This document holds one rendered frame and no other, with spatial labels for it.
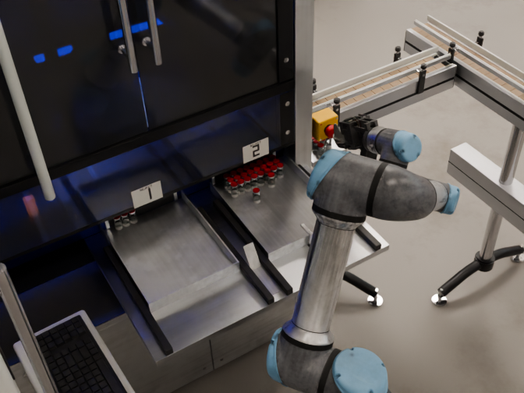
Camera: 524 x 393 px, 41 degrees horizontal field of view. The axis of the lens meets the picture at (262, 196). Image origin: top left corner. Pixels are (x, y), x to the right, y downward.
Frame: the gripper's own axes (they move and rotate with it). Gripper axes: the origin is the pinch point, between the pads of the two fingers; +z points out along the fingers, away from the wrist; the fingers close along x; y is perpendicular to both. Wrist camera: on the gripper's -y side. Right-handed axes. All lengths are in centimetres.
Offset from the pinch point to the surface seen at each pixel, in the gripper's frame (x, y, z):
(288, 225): 26.4, -15.9, -7.8
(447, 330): -42, -99, 22
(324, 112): -0.8, 6.8, 5.6
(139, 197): 61, 5, 3
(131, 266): 70, -12, 1
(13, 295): 100, 18, -62
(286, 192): 19.4, -10.9, 2.8
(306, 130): 7.5, 4.3, 3.7
